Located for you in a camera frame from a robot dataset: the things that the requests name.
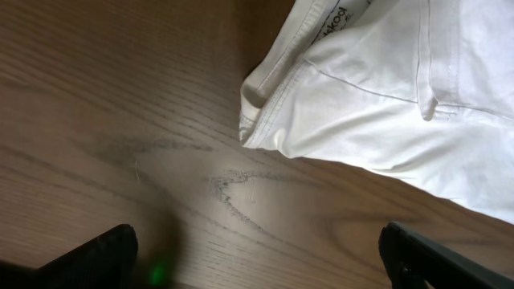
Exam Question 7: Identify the white printed t-shirt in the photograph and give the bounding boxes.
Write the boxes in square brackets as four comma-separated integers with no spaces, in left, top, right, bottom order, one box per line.
[239,0,513,222]

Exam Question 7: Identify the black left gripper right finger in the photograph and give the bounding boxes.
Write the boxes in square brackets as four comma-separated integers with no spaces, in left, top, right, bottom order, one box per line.
[378,222,513,289]

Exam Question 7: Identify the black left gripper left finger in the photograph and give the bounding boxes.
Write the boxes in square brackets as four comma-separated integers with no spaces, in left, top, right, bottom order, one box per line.
[1,224,138,289]

